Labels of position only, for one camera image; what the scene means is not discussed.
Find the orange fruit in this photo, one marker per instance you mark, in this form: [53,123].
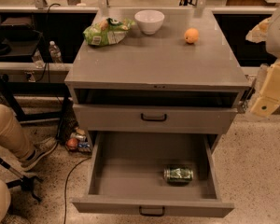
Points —
[191,35]

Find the person leg beige trousers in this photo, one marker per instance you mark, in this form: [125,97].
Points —
[12,136]

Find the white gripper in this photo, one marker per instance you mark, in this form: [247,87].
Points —
[279,36]

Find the blue packet on floor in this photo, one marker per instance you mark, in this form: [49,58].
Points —
[84,147]

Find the open grey middle drawer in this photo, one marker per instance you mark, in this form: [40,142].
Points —
[126,176]

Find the white bowl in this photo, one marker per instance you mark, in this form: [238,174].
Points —
[149,21]

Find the green chip bag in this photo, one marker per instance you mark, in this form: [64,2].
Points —
[107,32]

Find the silver can on floor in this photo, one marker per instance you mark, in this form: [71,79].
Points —
[78,136]

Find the grey sneaker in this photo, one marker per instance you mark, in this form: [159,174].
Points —
[42,149]

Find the clear water bottle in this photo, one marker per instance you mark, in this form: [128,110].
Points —
[38,60]
[55,52]

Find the grey drawer cabinet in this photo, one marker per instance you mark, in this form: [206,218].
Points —
[161,69]

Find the red apple on floor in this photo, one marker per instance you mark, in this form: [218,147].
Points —
[72,143]

